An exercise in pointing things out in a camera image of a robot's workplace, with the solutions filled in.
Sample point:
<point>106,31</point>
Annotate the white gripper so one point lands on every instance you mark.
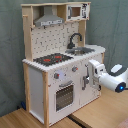
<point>95,69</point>

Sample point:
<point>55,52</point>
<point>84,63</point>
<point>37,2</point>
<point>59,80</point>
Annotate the white oven door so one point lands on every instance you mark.
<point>63,99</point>

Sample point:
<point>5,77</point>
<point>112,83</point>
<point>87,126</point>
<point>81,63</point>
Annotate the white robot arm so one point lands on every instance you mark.
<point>115,80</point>

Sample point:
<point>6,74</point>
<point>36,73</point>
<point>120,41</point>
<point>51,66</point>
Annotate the wooden toy kitchen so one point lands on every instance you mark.
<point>46,40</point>

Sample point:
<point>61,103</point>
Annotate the right red oven knob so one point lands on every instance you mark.
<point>74,69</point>

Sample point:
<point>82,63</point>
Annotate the red oven knob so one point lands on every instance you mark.
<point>56,76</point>
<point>74,69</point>

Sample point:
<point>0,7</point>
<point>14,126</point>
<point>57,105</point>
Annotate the metal sink basin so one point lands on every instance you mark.
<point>79,51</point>

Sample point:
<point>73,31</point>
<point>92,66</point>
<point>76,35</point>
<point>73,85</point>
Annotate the white cabinet door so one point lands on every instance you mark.
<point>87,93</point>

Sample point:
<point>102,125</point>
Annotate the black faucet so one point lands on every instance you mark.
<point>71,43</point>

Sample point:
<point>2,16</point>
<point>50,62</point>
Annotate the left red oven knob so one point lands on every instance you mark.
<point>56,76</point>

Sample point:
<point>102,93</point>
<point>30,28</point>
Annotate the black stovetop red burners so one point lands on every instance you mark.
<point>52,59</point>

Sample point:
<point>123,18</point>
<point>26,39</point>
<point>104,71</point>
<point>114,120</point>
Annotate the toy microwave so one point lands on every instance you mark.
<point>78,11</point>

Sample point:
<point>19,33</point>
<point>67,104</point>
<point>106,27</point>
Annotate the grey range hood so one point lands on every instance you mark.
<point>48,18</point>

